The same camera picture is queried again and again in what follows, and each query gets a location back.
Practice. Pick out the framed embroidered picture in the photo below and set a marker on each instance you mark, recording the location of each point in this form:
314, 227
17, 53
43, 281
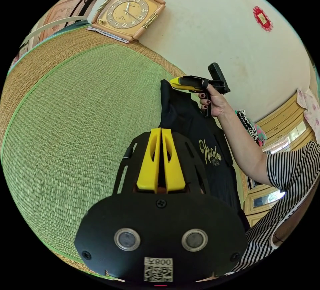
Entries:
60, 17

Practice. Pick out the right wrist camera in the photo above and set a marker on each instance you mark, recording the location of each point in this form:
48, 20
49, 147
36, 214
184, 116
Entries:
217, 71

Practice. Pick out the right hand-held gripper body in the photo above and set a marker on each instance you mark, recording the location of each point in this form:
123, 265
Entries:
217, 86

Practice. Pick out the person's right hand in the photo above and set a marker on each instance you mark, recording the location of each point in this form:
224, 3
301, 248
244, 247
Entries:
217, 102

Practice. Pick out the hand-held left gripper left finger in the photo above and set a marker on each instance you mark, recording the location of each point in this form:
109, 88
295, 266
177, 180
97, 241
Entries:
147, 169

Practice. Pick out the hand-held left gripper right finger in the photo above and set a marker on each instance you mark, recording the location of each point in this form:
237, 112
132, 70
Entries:
175, 169

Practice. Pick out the pink floral cloth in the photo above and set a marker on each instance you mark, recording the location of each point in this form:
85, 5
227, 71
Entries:
311, 109

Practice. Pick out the yellow wooden cupboard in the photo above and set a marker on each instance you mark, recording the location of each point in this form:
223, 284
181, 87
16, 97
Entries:
277, 119

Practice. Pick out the bed with green woven mat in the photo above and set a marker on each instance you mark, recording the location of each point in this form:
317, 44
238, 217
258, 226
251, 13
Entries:
75, 124

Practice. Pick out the black short sleeve shirt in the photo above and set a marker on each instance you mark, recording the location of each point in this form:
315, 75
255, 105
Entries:
215, 169

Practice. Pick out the pile of clothes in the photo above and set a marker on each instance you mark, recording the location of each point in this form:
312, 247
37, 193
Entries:
252, 127

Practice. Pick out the person's right forearm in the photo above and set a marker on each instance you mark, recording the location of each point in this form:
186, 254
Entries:
245, 149

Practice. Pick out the square tan wall clock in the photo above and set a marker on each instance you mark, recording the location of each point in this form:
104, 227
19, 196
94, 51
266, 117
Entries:
127, 13

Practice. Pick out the red paper wall ornament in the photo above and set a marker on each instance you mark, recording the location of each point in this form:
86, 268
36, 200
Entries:
262, 18

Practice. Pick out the stack of papers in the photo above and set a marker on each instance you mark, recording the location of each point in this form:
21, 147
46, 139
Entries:
110, 34

